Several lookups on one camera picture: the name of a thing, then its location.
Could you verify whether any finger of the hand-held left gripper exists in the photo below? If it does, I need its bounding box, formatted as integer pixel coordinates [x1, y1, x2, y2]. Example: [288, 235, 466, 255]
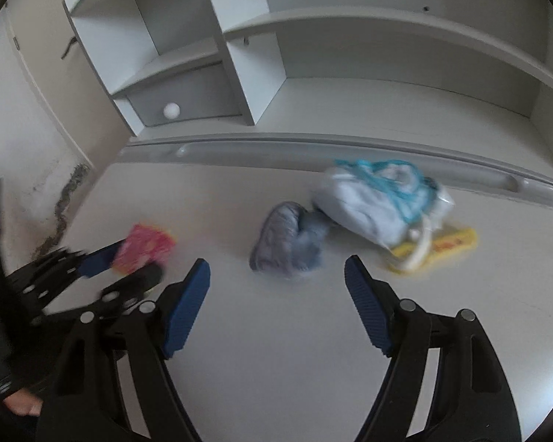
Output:
[7, 239, 131, 315]
[32, 262, 164, 329]

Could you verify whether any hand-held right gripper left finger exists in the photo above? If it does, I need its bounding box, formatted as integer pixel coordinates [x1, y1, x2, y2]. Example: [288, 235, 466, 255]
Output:
[37, 259, 211, 442]

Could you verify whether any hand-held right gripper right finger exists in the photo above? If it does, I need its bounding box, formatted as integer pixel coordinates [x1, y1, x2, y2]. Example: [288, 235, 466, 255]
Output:
[344, 255, 522, 442]

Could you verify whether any pink dotted wrapper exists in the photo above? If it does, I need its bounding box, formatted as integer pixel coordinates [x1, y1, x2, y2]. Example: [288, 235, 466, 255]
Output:
[111, 223, 178, 273]

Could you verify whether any silver wrapper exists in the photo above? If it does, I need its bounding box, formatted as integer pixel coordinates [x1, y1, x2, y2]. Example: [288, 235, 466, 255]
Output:
[250, 201, 329, 279]

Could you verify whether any person's left hand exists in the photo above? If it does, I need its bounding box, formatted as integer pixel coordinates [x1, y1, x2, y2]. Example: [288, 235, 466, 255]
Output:
[2, 387, 44, 420]

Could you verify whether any clear plastic bag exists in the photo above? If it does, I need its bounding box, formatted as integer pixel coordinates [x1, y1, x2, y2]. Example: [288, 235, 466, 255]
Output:
[311, 159, 456, 247]

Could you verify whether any yellow printed wrapper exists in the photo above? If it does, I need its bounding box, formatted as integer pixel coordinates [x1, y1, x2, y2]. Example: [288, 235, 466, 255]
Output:
[392, 228, 477, 273]

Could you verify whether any blue and white snack wrapper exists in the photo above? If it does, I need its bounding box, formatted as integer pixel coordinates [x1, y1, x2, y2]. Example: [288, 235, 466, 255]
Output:
[334, 159, 443, 226]

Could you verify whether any grey desk pen tray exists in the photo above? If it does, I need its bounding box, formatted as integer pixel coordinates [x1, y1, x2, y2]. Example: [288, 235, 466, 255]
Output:
[120, 133, 553, 215]

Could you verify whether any white door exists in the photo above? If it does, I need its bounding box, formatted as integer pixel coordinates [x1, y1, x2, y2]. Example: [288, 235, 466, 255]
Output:
[0, 0, 134, 171]

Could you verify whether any grey drawer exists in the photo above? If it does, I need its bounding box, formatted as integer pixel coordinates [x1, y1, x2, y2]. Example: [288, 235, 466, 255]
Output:
[124, 62, 245, 127]

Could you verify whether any white desk hutch shelf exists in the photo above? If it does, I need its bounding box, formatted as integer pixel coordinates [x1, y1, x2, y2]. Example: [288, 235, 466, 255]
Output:
[62, 0, 553, 185]

